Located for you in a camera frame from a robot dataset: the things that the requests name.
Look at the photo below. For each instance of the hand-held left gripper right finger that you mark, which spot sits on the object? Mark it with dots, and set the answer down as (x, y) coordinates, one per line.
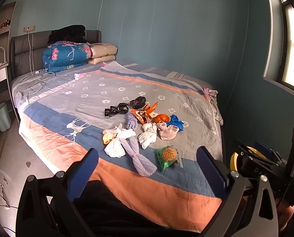
(211, 175)

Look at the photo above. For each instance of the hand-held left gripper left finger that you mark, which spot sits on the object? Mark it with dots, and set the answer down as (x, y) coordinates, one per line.
(84, 175)

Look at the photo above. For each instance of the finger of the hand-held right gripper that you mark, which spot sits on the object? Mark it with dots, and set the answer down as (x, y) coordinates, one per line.
(263, 148)
(245, 159)

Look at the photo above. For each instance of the white clothes pile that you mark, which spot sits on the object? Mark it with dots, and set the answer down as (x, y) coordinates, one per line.
(114, 148)

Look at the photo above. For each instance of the yellow fruit peel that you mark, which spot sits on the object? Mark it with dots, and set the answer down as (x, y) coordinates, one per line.
(106, 137)

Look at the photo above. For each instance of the green snack packet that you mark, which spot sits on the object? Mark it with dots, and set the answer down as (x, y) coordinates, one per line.
(168, 155)

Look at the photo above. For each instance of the white and yellow socks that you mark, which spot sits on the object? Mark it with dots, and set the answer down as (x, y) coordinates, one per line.
(123, 132)

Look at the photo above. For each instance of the lilac sock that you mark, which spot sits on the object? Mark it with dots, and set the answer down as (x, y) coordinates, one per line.
(140, 159)

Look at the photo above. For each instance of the blue sock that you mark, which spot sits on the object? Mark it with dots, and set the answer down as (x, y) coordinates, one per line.
(176, 123)

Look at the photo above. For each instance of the purple dotted sock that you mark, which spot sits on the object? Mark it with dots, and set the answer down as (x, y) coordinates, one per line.
(131, 123)

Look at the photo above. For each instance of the black sock pair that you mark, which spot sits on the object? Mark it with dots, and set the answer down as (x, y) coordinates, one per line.
(116, 109)

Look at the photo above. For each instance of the white sock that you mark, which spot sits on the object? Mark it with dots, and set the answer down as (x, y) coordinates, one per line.
(148, 135)

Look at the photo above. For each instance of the orange balled sock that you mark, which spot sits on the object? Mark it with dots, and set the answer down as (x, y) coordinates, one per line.
(160, 118)

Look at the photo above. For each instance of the orange patterned sock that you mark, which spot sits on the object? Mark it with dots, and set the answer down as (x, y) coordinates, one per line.
(140, 116)

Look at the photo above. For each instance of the orange torn snack wrapper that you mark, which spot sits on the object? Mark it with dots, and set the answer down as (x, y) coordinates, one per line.
(151, 107)

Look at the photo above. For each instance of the black pink patterned sock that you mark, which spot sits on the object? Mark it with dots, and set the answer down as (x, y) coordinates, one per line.
(138, 102)

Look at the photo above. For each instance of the person's right hand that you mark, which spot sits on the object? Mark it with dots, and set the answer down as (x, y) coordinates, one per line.
(285, 214)

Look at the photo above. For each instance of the pink green printed cloth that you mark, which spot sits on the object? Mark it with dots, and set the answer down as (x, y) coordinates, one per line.
(214, 98)

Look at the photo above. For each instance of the bed with patterned sheet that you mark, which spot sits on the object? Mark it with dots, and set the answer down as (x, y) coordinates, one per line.
(87, 96)

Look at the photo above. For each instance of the small pink white cloth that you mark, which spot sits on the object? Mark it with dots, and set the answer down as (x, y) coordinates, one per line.
(80, 76)

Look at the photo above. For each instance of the light blue waste bin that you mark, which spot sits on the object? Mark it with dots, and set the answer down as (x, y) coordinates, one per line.
(1, 117)

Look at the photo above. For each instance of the blue floral folded quilt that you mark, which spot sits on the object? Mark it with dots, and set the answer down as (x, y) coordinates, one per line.
(62, 56)

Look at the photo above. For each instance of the beige pillows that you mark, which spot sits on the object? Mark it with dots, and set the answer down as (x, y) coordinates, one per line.
(102, 51)

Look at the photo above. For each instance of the grey padded headboard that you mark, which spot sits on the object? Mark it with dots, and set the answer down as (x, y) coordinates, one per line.
(20, 54)

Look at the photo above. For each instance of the black folded clothes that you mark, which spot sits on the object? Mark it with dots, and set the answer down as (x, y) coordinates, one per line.
(67, 33)

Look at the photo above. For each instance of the white desk lamp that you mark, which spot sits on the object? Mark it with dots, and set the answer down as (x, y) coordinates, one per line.
(3, 51)

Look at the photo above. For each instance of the white wall socket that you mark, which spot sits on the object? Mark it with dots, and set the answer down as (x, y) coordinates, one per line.
(29, 28)

